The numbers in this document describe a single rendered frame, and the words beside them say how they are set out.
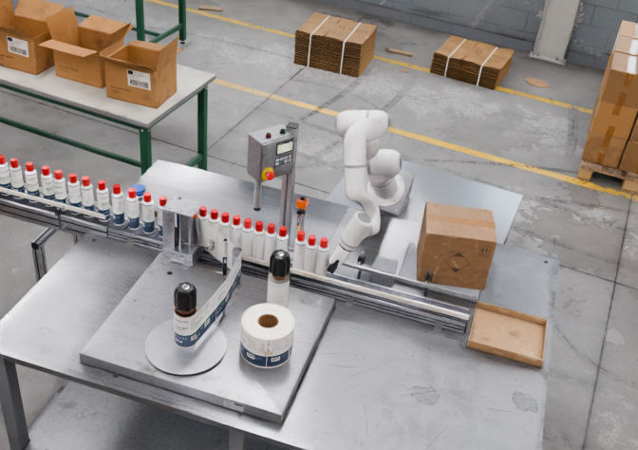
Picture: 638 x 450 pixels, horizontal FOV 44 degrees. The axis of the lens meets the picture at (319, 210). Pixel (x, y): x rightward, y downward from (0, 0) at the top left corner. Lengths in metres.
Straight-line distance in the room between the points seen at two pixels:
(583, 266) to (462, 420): 2.56
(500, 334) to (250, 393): 1.10
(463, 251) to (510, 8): 5.20
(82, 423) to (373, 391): 1.37
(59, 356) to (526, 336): 1.87
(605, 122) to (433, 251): 2.98
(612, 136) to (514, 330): 3.02
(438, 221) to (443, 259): 0.17
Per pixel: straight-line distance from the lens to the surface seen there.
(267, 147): 3.17
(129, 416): 3.75
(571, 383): 4.55
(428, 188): 4.21
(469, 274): 3.51
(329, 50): 7.28
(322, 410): 2.96
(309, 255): 3.34
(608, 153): 6.26
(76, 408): 3.81
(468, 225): 3.47
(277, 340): 2.92
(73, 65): 5.19
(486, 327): 3.42
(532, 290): 3.68
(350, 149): 3.14
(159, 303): 3.27
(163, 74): 4.87
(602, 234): 5.77
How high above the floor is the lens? 3.05
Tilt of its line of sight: 35 degrees down
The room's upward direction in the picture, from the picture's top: 6 degrees clockwise
